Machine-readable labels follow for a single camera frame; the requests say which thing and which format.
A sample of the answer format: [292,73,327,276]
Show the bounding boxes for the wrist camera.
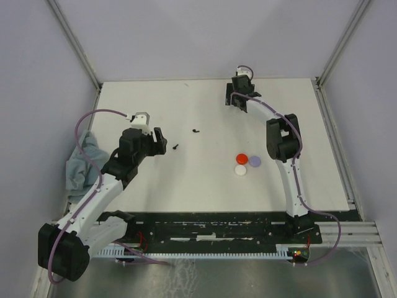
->
[236,68,252,78]
[129,112,150,129]

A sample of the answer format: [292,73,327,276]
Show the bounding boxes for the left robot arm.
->
[38,127,167,284]

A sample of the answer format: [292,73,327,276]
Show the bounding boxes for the white earbud charging case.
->
[234,165,247,176]

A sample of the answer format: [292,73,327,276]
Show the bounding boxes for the right aluminium frame post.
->
[316,0,373,89]

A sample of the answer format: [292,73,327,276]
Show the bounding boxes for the blue cloth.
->
[65,130,109,204]

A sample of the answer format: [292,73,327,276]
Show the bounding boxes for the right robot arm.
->
[225,71,314,243]

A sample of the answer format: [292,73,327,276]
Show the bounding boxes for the left aluminium frame post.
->
[45,0,102,90]

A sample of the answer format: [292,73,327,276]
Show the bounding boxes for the aluminium frame post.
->
[45,0,102,90]
[316,0,373,89]

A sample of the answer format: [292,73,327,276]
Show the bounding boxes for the light blue cable duct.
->
[94,244,292,260]

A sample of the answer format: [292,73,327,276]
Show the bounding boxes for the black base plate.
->
[121,212,323,253]

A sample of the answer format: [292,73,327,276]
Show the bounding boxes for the purple round case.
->
[249,155,262,168]

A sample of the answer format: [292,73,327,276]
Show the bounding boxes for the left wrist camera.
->
[129,112,150,129]

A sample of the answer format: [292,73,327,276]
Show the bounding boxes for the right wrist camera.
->
[236,68,252,78]

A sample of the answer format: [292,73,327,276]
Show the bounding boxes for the red round case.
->
[236,153,249,165]

